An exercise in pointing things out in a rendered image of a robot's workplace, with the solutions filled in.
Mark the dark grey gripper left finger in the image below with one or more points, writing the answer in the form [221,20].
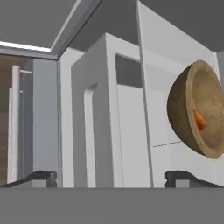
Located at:
[43,176]

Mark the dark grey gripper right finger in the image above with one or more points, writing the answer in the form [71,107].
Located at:
[178,176]

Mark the orange carrot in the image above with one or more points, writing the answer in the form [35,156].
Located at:
[200,120]

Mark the brown wooden bowl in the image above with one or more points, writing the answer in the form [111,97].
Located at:
[182,110]

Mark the white fridge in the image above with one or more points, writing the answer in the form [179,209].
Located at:
[105,131]

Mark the grey cabinet door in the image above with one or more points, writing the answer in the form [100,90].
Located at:
[45,116]

